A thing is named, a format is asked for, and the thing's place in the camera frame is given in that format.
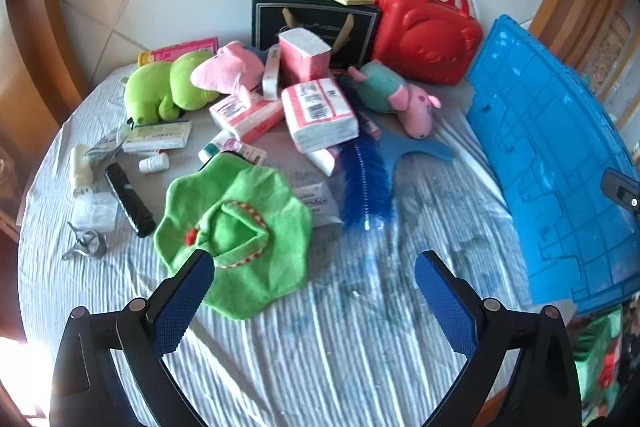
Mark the green round plush cloth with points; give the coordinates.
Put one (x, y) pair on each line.
(235, 232)

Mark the green frog plush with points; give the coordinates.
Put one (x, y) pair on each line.
(165, 89)

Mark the black cylindrical tube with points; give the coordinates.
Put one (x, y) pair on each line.
(129, 199)

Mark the pig plush in teal dress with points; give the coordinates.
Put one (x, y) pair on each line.
(395, 94)

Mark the white medicine box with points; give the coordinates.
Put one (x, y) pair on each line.
(157, 137)

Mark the small white pill bottle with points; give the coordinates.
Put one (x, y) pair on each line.
(152, 164)

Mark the clear plastic packet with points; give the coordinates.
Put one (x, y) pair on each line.
(92, 212)

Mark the small tissue pack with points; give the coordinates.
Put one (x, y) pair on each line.
(325, 159)

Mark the pink lip balm stick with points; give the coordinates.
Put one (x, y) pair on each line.
(370, 127)

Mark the white labelled flat packet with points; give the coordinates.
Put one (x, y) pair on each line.
(315, 202)

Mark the grey blue plush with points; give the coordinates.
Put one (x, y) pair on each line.
(255, 50)

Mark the pink yellow cylindrical can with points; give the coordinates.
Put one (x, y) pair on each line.
(177, 49)

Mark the black gift bag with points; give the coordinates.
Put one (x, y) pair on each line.
(315, 22)

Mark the silver foil packet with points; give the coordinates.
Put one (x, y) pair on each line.
(107, 142)

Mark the small pink patterned box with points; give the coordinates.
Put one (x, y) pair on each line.
(245, 152)

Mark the pink pig plush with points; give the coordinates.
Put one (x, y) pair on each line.
(227, 67)

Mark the blue plastic crate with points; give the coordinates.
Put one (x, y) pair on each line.
(550, 157)

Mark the grey metal clip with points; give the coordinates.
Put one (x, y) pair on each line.
(85, 247)

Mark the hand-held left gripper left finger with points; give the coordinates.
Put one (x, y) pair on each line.
(182, 302)

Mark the pink white tissue pack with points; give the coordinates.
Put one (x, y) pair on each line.
(247, 114)

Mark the green shopping bag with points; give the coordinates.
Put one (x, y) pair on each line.
(600, 357)

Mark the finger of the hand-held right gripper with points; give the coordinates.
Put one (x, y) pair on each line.
(620, 187)

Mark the pink upright tissue pack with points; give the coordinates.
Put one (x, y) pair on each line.
(302, 54)

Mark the dark wooden frame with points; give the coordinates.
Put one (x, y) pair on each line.
(30, 57)

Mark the red bear suitcase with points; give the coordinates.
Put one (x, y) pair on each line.
(425, 37)

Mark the striped bed sheet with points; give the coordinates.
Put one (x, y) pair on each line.
(325, 357)

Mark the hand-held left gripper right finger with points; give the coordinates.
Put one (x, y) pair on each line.
(445, 302)

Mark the narrow pink white box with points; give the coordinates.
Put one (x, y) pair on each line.
(272, 72)

